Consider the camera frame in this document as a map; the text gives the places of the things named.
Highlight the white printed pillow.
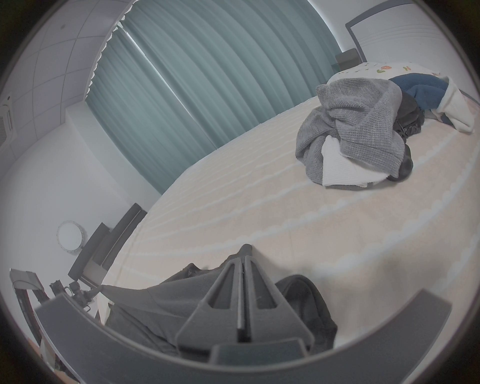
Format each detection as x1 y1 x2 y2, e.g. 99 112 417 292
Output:
328 61 449 85

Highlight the pile of clothes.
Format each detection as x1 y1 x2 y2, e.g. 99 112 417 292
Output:
295 73 475 188

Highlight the black T-shirt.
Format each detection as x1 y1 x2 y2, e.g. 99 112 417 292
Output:
100 262 338 355

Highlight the grey bedside table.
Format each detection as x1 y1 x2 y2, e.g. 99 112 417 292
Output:
335 48 361 72

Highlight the bed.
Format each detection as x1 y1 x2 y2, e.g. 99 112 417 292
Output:
98 2 480 355

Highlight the round white lamp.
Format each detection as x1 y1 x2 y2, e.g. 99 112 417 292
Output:
57 220 84 256

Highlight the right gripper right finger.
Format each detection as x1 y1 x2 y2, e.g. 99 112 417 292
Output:
245 244 314 349

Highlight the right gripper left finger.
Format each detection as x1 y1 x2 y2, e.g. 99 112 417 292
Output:
175 244 245 352

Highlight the blue-green curtain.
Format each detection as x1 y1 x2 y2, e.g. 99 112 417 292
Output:
122 0 341 117
85 30 223 196

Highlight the black chest of drawers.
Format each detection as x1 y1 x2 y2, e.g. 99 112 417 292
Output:
68 203 148 289

